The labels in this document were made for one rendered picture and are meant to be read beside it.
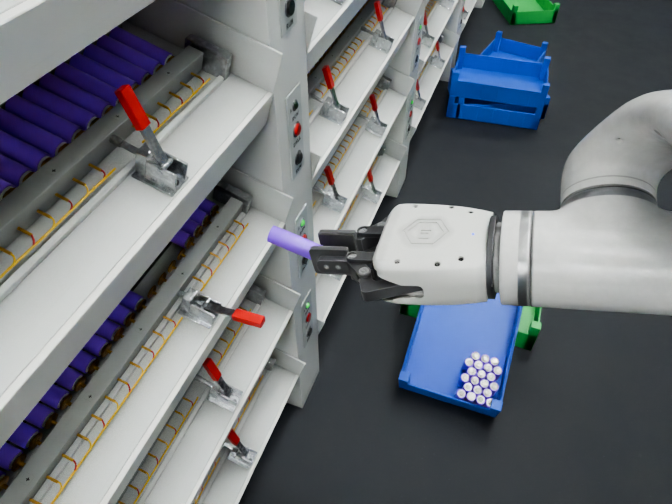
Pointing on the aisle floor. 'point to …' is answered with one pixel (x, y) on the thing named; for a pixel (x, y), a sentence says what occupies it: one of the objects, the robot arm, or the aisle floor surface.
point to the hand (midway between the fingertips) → (336, 251)
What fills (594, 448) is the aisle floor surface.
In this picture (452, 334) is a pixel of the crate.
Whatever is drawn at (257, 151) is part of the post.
